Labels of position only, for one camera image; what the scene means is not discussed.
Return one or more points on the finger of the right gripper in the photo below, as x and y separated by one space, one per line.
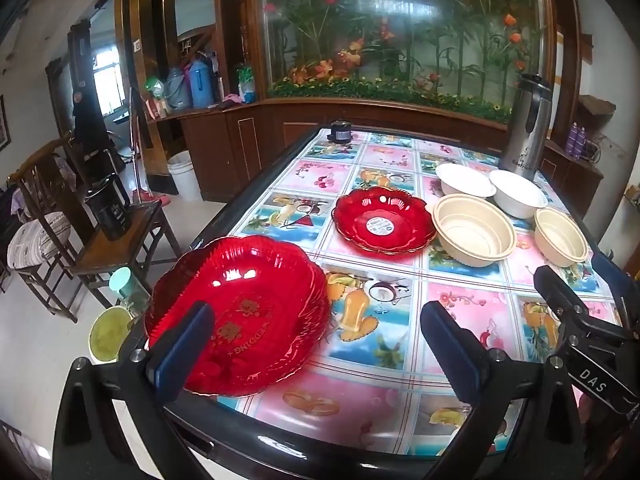
565 304
624 288

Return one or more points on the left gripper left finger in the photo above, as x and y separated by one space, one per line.
175 354

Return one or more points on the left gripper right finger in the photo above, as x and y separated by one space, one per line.
460 355

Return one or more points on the small beige ribbed bowl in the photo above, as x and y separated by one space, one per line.
558 238

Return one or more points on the large beige ribbed bowl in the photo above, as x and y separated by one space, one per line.
473 231

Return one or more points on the white bowl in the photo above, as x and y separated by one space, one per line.
515 195
458 179

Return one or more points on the small red gold-rimmed plate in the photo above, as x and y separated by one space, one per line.
384 221

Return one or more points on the yellow-green basin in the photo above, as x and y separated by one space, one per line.
108 332

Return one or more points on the teal cup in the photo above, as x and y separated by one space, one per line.
124 283

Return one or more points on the colourful patterned tablecloth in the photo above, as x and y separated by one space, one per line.
373 383

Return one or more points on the purple bottles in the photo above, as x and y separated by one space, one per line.
576 141

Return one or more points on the stainless steel thermos jug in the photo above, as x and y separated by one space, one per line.
527 127

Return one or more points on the black box on chair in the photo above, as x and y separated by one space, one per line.
109 202

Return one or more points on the white plastic bucket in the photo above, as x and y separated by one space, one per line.
181 169

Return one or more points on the wooden cabinet counter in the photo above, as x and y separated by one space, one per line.
230 147

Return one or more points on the dark wooden chair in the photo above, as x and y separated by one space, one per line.
60 248

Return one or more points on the small black jar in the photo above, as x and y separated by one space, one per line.
340 132

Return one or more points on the flower mural glass panel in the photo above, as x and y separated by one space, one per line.
461 55

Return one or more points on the blue water jug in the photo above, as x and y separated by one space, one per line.
202 90

